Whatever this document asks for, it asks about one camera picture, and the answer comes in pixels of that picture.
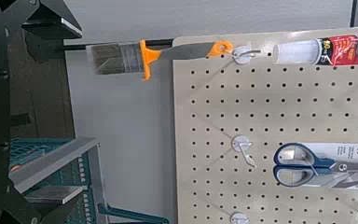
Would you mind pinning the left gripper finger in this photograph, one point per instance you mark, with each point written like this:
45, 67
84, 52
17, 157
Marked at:
54, 196
52, 18

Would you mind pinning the beige pegboard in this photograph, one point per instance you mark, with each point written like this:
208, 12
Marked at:
261, 124

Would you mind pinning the teal crate with grey rim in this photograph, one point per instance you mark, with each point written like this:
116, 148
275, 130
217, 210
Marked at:
49, 161

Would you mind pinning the white scissors package card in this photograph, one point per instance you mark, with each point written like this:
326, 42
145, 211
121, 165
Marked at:
354, 150

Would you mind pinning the grey display stand panel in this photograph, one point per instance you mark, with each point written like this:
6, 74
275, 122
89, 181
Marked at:
121, 124

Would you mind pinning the white pegboard hook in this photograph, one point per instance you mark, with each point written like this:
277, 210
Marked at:
238, 218
240, 55
240, 143

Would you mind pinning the orange grey paint brush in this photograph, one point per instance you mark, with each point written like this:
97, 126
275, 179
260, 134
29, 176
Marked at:
183, 51

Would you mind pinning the red white sealant tube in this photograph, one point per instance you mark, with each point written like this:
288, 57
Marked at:
323, 51

